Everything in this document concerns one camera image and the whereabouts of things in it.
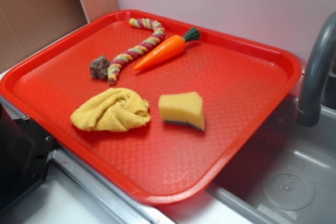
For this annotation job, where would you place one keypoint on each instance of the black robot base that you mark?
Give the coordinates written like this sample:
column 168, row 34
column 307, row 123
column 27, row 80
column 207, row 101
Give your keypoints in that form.
column 26, row 150

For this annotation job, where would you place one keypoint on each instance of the yellow sponge with dark base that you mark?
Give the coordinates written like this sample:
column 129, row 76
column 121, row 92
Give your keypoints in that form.
column 183, row 108

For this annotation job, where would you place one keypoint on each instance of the small brown-green sponge block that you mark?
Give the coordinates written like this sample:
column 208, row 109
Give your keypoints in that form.
column 99, row 68

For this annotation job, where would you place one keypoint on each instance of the red plastic tray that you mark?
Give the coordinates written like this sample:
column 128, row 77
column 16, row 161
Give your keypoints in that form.
column 241, row 83

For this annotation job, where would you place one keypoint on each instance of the orange toy carrot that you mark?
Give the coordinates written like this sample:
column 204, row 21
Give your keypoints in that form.
column 168, row 49

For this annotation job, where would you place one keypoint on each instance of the yellow crumpled cloth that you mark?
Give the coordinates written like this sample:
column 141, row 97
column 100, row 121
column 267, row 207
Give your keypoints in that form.
column 114, row 110

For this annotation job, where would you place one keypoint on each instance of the grey sink faucet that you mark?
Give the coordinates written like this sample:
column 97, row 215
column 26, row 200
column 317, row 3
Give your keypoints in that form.
column 318, row 85

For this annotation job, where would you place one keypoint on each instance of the grey toy sink basin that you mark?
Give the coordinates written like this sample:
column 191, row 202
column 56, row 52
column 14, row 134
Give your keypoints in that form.
column 284, row 174

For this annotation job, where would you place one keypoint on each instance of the brown cardboard board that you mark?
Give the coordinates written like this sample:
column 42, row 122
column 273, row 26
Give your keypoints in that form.
column 28, row 26

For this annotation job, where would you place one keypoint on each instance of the multicolour twisted rope toy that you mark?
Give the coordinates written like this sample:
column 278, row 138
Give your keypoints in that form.
column 139, row 50

